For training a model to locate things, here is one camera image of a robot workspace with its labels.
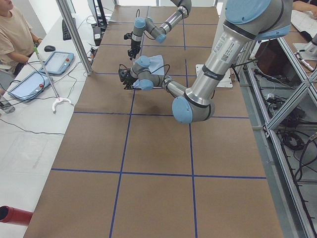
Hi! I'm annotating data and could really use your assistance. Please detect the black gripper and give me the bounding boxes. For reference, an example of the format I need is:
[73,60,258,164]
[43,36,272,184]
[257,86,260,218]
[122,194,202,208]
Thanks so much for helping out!
[127,40,141,60]
[123,71,136,90]

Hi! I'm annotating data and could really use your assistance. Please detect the light blue t-shirt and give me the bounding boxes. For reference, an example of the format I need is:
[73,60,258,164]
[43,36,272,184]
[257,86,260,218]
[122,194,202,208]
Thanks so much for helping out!
[132,55,165,89]

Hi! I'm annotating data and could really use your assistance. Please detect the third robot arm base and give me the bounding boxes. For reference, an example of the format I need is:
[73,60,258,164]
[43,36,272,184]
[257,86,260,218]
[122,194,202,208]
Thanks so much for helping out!
[293,31,317,60]

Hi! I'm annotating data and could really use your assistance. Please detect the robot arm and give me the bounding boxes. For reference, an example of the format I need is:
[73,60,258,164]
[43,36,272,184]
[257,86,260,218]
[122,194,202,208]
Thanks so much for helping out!
[118,0,293,123]
[124,0,192,60]

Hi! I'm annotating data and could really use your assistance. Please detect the black keyboard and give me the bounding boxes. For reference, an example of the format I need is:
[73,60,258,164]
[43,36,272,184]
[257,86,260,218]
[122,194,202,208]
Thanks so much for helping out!
[61,19,71,41]

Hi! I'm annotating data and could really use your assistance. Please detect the blue teach pendant far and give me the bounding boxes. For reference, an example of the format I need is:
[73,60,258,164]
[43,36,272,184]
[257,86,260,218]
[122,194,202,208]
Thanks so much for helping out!
[44,51,74,76]

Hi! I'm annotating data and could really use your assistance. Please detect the blue teach pendant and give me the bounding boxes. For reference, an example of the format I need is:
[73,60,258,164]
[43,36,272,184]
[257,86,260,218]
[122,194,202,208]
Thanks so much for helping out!
[8,71,50,101]
[44,51,74,76]

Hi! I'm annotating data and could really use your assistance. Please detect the black computer mouse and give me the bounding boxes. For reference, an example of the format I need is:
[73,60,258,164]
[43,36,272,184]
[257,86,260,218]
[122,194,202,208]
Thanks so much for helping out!
[44,45,56,52]

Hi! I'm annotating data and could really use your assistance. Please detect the blue teach pendant near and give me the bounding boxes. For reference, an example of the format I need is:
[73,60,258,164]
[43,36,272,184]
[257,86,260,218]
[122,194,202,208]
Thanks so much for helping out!
[8,71,50,101]

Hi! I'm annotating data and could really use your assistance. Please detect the seated person in beige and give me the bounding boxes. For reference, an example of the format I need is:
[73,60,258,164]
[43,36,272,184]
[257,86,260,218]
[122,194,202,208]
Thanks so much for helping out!
[0,0,43,76]

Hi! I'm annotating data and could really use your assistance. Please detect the red tube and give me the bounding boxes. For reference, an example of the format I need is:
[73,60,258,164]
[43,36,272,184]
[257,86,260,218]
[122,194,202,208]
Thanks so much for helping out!
[0,206,33,226]

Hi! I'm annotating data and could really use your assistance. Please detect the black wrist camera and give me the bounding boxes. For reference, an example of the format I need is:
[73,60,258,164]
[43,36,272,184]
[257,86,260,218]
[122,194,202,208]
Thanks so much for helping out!
[123,32,132,40]
[118,68,130,82]

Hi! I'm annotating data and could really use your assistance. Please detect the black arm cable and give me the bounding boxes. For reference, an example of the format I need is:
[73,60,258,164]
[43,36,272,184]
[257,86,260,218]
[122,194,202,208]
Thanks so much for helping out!
[118,63,171,77]
[135,9,154,40]

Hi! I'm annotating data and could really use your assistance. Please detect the aluminium frame post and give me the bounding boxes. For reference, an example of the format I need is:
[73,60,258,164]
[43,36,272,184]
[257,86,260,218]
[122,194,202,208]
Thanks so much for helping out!
[56,0,93,76]

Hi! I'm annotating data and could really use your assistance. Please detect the aluminium frame rail structure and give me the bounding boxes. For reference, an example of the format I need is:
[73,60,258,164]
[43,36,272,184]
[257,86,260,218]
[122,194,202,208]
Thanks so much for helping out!
[238,32,317,238]

